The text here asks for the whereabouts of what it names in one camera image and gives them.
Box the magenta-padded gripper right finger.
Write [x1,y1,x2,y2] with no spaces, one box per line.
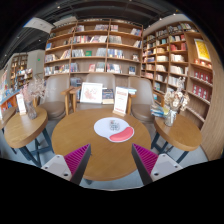
[131,143,184,186]

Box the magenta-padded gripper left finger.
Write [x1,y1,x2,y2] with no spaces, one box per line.
[41,143,92,186]

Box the white mouse pad red wrist rest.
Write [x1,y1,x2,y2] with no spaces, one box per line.
[93,116,135,144]

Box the round wooden side table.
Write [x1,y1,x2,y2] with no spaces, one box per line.
[3,105,54,168]
[150,113,203,164]

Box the glass vase with pale flowers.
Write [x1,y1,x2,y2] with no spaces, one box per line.
[163,77,191,128]

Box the stack of colourful books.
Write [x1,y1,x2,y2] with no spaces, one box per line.
[149,103,168,118]

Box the glass vase with pink flowers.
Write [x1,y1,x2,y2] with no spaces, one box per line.
[20,77,48,120]

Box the beige armchair with wooden arms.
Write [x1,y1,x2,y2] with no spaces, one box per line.
[69,72,118,113]
[38,74,73,121]
[128,76,158,124]

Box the small white sign card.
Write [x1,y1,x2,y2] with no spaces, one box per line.
[15,93,28,116]

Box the white sign card wooden base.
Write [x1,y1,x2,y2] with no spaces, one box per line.
[112,86,130,117]

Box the white framed floral picture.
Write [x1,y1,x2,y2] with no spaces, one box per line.
[79,81,104,105]

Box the dark blue book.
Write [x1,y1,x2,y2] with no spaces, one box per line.
[101,87,115,105]

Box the colourful book display stand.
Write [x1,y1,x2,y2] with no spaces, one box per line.
[0,69,20,116]

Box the curved wooden bookshelf with books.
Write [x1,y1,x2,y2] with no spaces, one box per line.
[141,21,224,161]

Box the distant wooden bookshelf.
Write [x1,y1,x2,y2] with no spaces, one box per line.
[9,53,34,89]

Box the wide wooden bookshelf with books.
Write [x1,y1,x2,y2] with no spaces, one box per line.
[43,19,144,84]

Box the white hanging ceiling panel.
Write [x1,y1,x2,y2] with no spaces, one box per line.
[23,16,56,34]

